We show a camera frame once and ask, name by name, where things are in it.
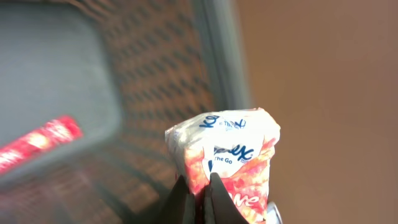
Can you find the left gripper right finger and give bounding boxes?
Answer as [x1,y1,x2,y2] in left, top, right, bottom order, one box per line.
[203,173,248,224]

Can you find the grey plastic mesh basket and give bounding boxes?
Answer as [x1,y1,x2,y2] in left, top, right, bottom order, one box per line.
[0,0,252,224]

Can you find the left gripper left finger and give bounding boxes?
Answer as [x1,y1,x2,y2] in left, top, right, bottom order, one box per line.
[157,175,195,224]

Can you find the red coffee stick sachet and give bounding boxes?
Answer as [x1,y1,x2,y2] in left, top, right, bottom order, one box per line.
[1,116,83,174]

